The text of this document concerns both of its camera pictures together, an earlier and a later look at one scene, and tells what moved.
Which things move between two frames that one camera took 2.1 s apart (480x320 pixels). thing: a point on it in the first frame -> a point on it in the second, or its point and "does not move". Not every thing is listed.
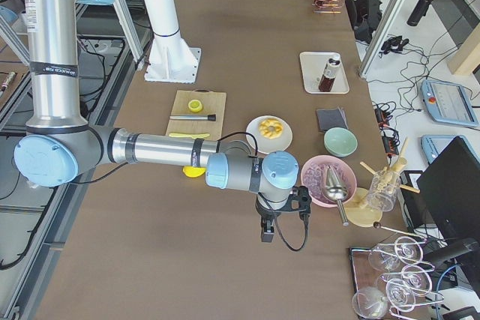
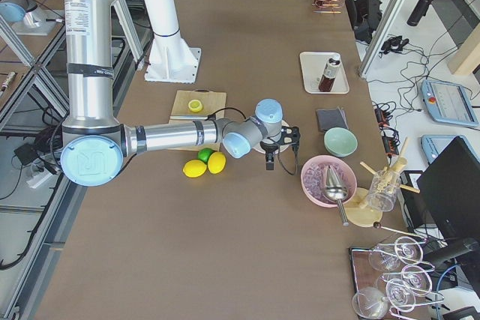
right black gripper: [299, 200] -> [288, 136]
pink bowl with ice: [313, 173] does not move
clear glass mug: [383, 187] does not move
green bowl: [340, 142] does not move
